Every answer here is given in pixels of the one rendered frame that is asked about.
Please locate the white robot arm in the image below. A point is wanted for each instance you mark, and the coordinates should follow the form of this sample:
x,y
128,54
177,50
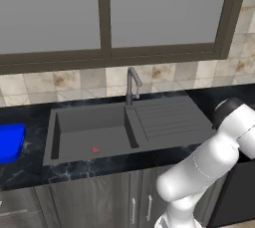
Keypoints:
x,y
202,165

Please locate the dark grey faucet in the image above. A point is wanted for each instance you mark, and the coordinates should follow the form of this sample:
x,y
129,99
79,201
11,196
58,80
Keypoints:
x,y
130,87

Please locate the dark grey sink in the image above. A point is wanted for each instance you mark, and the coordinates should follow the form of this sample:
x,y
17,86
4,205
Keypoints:
x,y
109,132

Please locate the small red produce item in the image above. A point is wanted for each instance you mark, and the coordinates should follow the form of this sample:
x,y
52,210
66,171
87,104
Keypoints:
x,y
95,150

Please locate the blue tray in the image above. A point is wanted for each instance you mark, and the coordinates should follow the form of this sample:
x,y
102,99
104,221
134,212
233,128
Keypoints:
x,y
10,142

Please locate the dark framed window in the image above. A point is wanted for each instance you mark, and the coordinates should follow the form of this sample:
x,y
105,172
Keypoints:
x,y
109,16

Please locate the grey cupboard door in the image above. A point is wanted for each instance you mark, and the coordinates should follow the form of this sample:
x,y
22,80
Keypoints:
x,y
89,202
151,185

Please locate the black dishwasher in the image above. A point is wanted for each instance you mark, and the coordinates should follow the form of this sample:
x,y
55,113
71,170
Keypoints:
x,y
234,195

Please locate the grey drawer front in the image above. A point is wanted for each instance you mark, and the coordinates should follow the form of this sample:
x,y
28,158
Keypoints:
x,y
18,208

